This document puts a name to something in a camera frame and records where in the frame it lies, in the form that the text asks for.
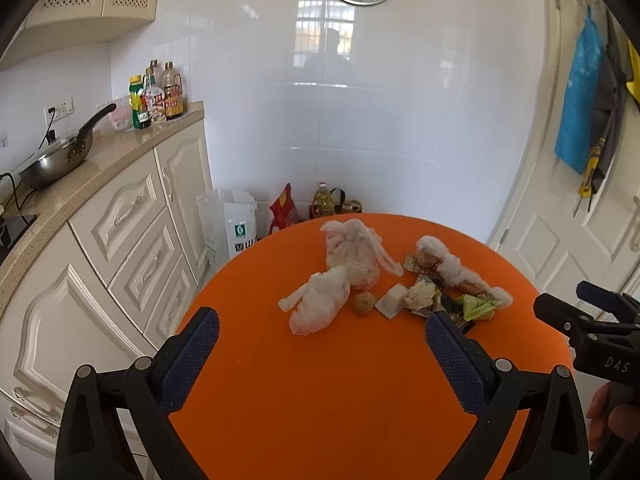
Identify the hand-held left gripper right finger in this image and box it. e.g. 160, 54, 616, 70
425, 310, 593, 480

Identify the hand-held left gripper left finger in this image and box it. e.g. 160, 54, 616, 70
54, 306, 221, 480

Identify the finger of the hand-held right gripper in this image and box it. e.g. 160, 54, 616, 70
534, 292, 597, 347
576, 281, 640, 319

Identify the dark foil wrapper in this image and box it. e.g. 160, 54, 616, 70
439, 292, 476, 333

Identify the light green wrapper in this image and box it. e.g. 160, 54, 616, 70
460, 294, 498, 320

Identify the paper tissue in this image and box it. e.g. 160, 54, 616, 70
404, 281, 438, 310

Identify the white paper piece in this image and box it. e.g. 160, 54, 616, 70
375, 283, 411, 319

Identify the small white plastic bag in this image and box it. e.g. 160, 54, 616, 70
278, 265, 352, 337

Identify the person's right hand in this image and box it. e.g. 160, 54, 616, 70
586, 382, 640, 453

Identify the white panel door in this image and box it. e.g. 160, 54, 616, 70
487, 0, 640, 306

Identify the cream kitchen counter cabinet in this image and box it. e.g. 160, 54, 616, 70
0, 101, 213, 480

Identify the white rice sack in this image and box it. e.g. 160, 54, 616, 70
196, 188, 258, 268

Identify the orange round table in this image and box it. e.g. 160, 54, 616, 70
167, 213, 576, 480

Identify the red printed bag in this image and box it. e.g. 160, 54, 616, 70
268, 182, 302, 235

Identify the grey apron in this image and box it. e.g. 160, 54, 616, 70
580, 10, 633, 211

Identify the yellow cooking oil bottle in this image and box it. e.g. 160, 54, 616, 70
311, 182, 337, 219

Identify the blue apron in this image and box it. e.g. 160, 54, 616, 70
554, 5, 605, 175

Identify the black cooktop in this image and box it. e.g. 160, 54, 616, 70
0, 214, 38, 261

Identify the yellow cloth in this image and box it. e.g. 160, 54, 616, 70
625, 42, 640, 111

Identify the steel wok with lid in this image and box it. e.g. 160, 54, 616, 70
17, 103, 117, 190

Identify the pink plastic container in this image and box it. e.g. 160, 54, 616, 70
110, 95, 132, 131

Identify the red label jug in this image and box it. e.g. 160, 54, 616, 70
141, 87, 167, 123

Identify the amber oil bottle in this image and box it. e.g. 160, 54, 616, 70
161, 62, 185, 121

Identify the black power cable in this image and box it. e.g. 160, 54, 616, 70
0, 110, 57, 211

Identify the white wall socket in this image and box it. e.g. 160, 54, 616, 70
44, 97, 76, 123

